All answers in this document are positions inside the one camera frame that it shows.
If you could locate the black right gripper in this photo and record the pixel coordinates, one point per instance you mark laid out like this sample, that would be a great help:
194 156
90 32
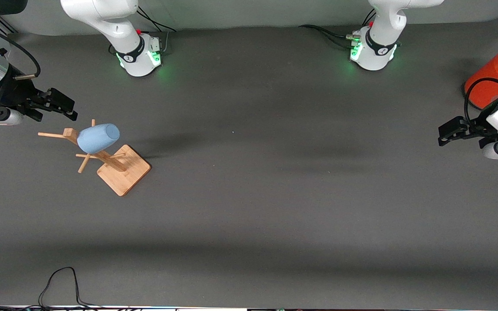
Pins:
12 93

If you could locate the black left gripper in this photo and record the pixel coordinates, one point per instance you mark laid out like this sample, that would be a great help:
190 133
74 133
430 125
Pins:
481 122

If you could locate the light blue plastic cup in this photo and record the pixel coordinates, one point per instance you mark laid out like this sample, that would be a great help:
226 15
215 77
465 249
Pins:
97 138

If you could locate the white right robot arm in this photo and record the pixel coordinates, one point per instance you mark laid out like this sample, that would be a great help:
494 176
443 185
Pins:
110 21

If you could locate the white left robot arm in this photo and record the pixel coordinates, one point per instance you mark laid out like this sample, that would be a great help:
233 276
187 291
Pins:
383 39

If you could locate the wooden cup rack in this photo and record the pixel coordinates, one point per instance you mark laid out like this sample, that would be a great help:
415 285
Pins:
123 175

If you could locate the orange can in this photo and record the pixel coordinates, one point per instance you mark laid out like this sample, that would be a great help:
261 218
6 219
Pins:
486 82

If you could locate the black metal frame rail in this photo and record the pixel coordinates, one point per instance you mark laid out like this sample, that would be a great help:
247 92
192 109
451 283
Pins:
4 26

